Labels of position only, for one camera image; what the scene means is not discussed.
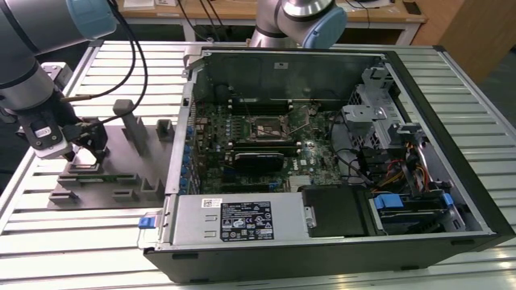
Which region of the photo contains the thin wire locking lever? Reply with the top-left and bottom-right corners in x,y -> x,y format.
288,119 -> 315,136
236,94 -> 255,119

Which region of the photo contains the metal socket cover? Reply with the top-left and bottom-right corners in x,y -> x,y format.
280,104 -> 316,136

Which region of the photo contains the CPU socket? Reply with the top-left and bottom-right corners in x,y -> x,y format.
248,115 -> 293,141

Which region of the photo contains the green RAM stick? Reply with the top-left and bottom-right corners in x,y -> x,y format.
76,176 -> 121,184

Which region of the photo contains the grey parts rack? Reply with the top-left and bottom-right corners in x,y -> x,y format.
47,99 -> 176,210

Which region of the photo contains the grey power supply unit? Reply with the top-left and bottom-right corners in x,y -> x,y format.
168,193 -> 308,247

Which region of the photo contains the black expansion slot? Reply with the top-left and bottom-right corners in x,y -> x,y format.
220,184 -> 272,194

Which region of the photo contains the black graphics card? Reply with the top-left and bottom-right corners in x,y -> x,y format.
232,152 -> 287,175

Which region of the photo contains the silver chipset heatsink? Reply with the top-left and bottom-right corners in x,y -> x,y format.
288,176 -> 316,187

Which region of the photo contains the green motherboard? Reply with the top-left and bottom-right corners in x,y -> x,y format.
188,101 -> 349,195

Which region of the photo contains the black open PC case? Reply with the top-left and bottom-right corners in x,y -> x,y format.
143,45 -> 516,284

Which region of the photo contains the black plastic shroud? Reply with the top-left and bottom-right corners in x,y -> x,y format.
300,184 -> 379,239

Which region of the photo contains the grey metal drive cage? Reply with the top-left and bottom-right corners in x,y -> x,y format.
341,68 -> 408,152

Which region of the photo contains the blue disk carrier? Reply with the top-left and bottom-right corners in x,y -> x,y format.
372,194 -> 456,212

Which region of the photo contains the wooden cabinet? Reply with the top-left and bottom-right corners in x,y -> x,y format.
413,0 -> 516,84

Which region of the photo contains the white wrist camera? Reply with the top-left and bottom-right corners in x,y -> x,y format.
29,117 -> 75,160

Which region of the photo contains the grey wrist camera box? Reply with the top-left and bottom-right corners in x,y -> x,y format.
40,62 -> 75,91

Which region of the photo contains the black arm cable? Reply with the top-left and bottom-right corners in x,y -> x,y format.
91,0 -> 147,124

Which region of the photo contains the wooden desk white frame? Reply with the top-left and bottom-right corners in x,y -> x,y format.
195,0 -> 428,46
116,0 -> 199,42

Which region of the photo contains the silver metal bracket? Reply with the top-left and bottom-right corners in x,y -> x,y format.
303,205 -> 319,229

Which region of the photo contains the yellow wire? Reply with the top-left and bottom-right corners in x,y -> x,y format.
376,172 -> 404,188

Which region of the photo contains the orange wire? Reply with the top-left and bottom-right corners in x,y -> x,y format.
415,161 -> 432,194

